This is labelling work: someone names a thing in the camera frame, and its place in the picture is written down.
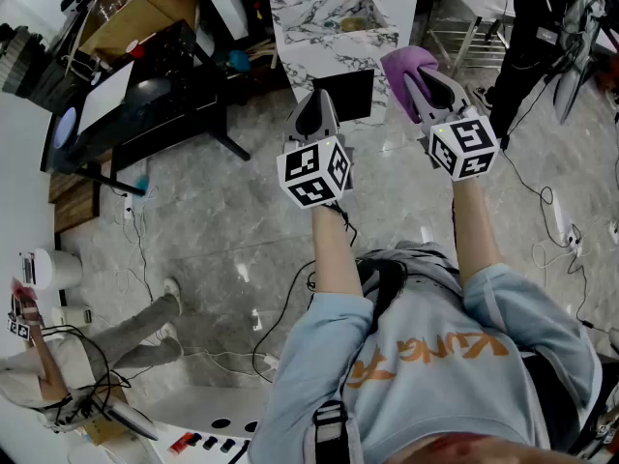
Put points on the brown wooden cabinet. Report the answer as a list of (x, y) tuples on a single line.
[(72, 206)]

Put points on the blue plate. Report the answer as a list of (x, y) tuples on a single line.
[(65, 128)]

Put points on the blue plastic object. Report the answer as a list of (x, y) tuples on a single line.
[(239, 61)]

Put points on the person's left forearm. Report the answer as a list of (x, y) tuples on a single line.
[(333, 254)]

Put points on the marble sink cabinet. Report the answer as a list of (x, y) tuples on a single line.
[(309, 41)]

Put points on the grey pleated lampshade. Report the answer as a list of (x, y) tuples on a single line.
[(21, 61)]

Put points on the red plastic cup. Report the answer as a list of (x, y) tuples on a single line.
[(134, 49)]

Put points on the grey trousers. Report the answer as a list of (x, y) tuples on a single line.
[(425, 254)]

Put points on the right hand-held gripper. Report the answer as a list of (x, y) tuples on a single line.
[(464, 150)]

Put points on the person's right forearm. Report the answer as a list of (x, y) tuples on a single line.
[(476, 230)]

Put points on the white paper roll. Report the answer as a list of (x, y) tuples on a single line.
[(58, 269)]

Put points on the black table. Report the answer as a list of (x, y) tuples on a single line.
[(164, 99)]

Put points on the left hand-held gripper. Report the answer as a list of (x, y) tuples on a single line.
[(314, 172)]

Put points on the purple cloth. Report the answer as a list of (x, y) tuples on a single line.
[(401, 63)]

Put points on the light blue printed t-shirt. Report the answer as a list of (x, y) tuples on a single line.
[(435, 389)]

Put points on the white power strip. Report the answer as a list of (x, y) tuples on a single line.
[(574, 242)]

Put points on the white board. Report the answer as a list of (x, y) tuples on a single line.
[(106, 97)]

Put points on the large cardboard box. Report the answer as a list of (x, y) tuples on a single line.
[(126, 22)]

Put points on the red packet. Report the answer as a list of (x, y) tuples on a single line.
[(181, 443)]

